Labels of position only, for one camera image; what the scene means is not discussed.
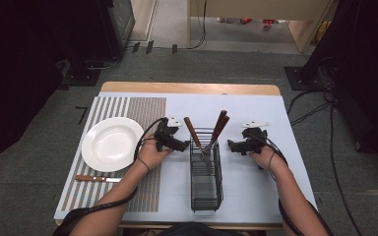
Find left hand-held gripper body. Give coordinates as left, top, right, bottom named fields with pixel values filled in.
left=153, top=114, right=183, bottom=152

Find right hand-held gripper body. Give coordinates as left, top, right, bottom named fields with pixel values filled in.
left=240, top=120, right=271, bottom=155

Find person's right hand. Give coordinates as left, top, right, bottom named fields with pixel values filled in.
left=249, top=145, right=280, bottom=171

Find person's left hand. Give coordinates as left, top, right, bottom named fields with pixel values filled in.
left=137, top=132, right=174, bottom=172

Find striped woven placemat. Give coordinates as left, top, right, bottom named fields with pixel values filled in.
left=60, top=95, right=167, bottom=213

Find light blue table cover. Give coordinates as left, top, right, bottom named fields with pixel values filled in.
left=53, top=91, right=318, bottom=226

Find white round plate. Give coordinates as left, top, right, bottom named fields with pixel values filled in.
left=81, top=116, right=145, bottom=173

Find black stand base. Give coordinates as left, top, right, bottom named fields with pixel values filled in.
left=283, top=65, right=333, bottom=92
left=58, top=58, right=102, bottom=89

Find person's dark clothing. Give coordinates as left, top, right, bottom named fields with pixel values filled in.
left=157, top=221, right=244, bottom=236

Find red object on floor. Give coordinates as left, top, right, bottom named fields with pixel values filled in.
left=262, top=18, right=278, bottom=31

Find black equipment cabinet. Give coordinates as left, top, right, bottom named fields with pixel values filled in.
left=97, top=0, right=136, bottom=61

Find yellow object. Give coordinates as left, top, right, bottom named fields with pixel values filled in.
left=314, top=20, right=332, bottom=45

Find black curtain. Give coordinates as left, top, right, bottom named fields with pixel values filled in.
left=299, top=0, right=378, bottom=166
left=0, top=0, right=112, bottom=178

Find light wooden desk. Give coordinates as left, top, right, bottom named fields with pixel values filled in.
left=186, top=0, right=338, bottom=54

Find wooden-handled cutlery piece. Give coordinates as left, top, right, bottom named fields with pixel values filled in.
left=205, top=109, right=228, bottom=157
left=183, top=116, right=209, bottom=159
left=202, top=114, right=230, bottom=160

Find black hair tie wristband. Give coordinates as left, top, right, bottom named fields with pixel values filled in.
left=137, top=156, right=152, bottom=173

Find black wire cutlery basket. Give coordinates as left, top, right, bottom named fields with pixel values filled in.
left=189, top=127, right=224, bottom=212

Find wooden-handled table knife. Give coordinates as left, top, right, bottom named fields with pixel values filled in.
left=75, top=174, right=122, bottom=184

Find black floor cable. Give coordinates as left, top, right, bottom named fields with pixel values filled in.
left=286, top=88, right=365, bottom=236

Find black hanging cable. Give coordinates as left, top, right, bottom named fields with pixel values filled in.
left=186, top=0, right=209, bottom=51

